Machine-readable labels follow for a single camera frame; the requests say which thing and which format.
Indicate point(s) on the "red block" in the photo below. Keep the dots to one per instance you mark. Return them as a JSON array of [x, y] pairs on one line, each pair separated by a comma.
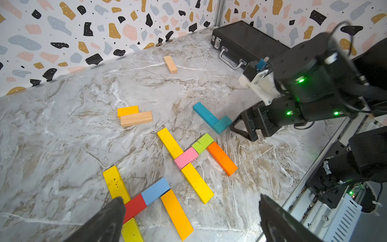
[[134, 207]]

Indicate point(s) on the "green block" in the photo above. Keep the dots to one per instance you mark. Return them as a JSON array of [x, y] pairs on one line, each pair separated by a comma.
[[201, 145]]

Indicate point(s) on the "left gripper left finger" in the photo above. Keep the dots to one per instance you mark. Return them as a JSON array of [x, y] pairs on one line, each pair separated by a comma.
[[104, 226]]

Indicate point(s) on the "black briefcase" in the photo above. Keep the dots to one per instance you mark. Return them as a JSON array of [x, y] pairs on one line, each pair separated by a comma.
[[241, 43]]

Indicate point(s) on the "tan wooden block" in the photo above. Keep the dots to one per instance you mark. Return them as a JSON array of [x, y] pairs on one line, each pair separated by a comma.
[[136, 119]]

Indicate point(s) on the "orange-yellow small block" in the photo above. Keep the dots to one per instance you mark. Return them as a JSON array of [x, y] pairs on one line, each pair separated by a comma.
[[128, 111]]

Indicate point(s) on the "pink block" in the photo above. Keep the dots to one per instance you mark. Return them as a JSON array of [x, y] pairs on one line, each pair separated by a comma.
[[187, 157]]

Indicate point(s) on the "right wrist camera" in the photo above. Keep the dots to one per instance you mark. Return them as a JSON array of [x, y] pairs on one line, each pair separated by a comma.
[[260, 81]]

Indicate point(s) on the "aluminium front rail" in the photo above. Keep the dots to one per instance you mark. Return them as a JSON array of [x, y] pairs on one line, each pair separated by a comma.
[[343, 196]]

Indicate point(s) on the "teal block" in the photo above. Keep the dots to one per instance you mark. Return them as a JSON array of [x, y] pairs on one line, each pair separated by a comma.
[[205, 114], [222, 125]]

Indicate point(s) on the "light blue block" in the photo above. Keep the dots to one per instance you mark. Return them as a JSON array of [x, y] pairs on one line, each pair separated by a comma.
[[155, 191]]

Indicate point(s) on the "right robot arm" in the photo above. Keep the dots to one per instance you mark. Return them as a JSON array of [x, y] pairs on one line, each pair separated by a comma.
[[372, 87]]

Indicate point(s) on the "orange block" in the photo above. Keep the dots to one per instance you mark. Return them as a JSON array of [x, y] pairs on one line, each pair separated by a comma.
[[222, 158]]

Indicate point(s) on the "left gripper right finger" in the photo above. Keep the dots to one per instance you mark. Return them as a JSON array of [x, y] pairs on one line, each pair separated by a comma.
[[279, 226]]

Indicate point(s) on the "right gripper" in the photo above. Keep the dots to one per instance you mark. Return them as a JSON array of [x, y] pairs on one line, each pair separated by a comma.
[[311, 78]]

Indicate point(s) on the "circuit board with leds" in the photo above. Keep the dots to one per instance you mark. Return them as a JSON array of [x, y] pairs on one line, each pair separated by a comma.
[[364, 195]]

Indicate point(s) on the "lime yellow block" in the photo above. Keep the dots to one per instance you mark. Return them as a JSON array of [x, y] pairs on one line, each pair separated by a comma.
[[131, 231]]

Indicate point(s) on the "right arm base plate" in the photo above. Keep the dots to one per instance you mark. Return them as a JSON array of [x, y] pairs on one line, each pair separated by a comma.
[[320, 181]]

